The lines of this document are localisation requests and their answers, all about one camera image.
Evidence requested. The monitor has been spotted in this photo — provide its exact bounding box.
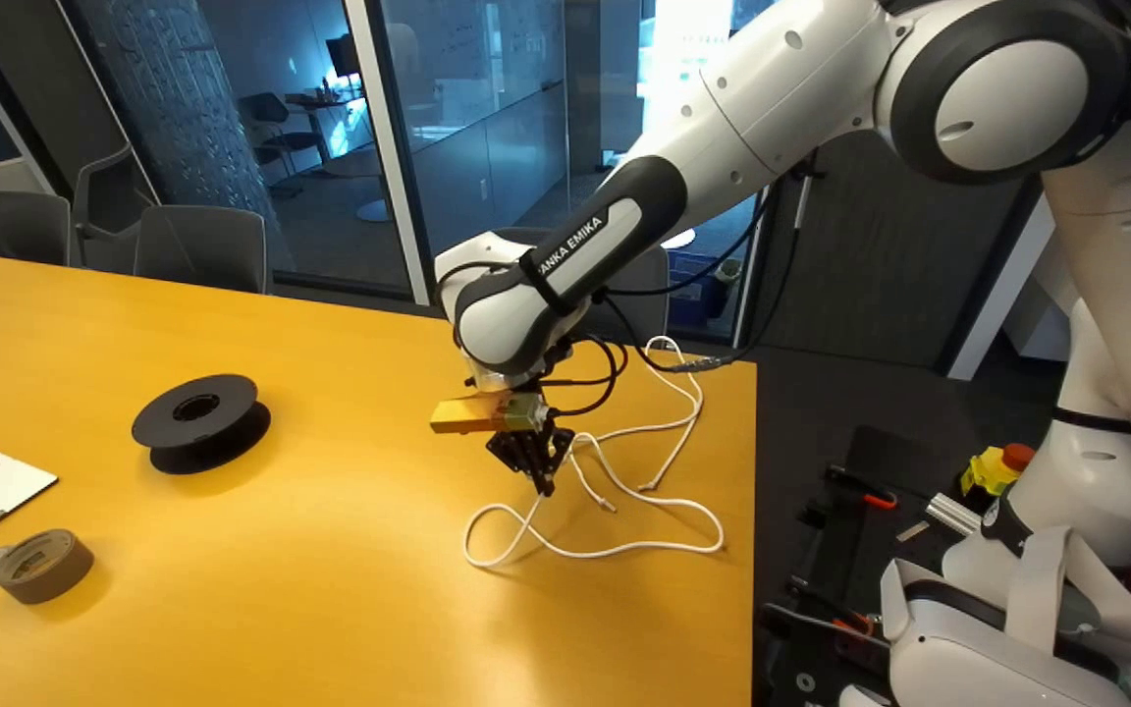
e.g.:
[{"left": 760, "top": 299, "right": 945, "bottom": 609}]
[{"left": 324, "top": 33, "right": 364, "bottom": 82}]

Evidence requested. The white rope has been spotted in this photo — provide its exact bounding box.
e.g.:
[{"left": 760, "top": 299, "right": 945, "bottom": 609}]
[{"left": 462, "top": 335, "right": 727, "bottom": 571}]

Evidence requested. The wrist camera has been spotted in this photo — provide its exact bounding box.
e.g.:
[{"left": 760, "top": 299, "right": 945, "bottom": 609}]
[{"left": 429, "top": 393, "right": 549, "bottom": 436}]

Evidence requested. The grey tape roll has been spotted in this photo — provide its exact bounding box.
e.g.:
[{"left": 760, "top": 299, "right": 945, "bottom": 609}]
[{"left": 0, "top": 528, "right": 96, "bottom": 606}]

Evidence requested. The white headset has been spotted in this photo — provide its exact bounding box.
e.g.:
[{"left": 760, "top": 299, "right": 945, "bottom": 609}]
[{"left": 835, "top": 524, "right": 1131, "bottom": 707}]

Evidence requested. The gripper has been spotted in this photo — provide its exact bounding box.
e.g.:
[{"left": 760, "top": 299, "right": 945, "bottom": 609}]
[{"left": 485, "top": 410, "right": 577, "bottom": 498}]

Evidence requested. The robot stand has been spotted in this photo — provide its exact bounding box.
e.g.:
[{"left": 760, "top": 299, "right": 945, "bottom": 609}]
[{"left": 755, "top": 422, "right": 1131, "bottom": 707}]

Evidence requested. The black clamp orange handle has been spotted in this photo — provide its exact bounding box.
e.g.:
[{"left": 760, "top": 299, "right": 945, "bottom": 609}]
[
  {"left": 760, "top": 575, "right": 887, "bottom": 651},
  {"left": 825, "top": 462, "right": 899, "bottom": 512}
]

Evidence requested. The silver metal bar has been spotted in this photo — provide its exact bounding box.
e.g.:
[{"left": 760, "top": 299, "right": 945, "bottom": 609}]
[{"left": 925, "top": 491, "right": 983, "bottom": 538}]

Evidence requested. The black empty spool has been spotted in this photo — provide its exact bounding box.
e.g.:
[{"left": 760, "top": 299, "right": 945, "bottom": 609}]
[{"left": 131, "top": 373, "right": 273, "bottom": 477}]

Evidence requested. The black office chair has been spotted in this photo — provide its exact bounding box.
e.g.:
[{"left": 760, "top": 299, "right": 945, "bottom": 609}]
[{"left": 238, "top": 92, "right": 329, "bottom": 200}]

